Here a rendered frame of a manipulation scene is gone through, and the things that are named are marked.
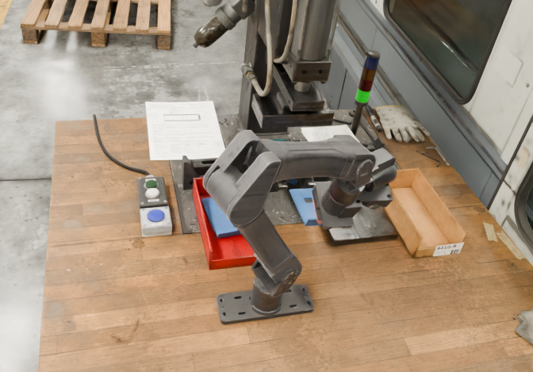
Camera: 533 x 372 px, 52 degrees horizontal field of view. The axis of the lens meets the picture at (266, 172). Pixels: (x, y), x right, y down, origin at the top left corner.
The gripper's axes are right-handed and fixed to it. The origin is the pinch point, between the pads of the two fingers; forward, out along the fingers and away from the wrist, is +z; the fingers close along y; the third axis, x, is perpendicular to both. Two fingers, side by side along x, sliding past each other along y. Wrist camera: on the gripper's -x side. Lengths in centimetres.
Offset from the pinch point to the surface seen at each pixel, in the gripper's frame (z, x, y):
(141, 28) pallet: 196, 27, 228
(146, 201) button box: 15.4, 36.9, 13.7
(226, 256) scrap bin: 10.6, 20.2, -3.0
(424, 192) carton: 12.6, -34.9, 10.9
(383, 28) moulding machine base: 48, -62, 100
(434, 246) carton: 9.3, -31.0, -5.1
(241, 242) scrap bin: 12.2, 15.9, 0.6
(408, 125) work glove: 27, -45, 41
